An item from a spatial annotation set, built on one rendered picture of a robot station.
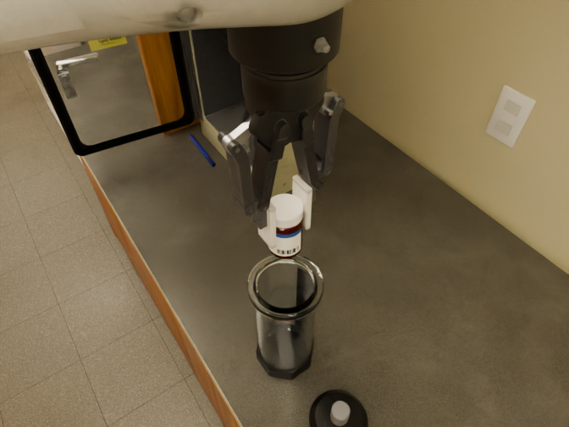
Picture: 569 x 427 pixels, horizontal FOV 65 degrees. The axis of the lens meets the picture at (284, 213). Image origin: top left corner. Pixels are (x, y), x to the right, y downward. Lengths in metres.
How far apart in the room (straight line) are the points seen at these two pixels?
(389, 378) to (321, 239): 0.32
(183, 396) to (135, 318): 0.42
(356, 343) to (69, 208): 1.98
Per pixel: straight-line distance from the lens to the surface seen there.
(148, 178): 1.15
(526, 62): 0.98
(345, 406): 0.73
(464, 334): 0.91
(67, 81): 1.06
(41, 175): 2.84
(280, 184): 1.03
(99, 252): 2.30
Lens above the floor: 1.69
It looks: 48 degrees down
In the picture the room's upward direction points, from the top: straight up
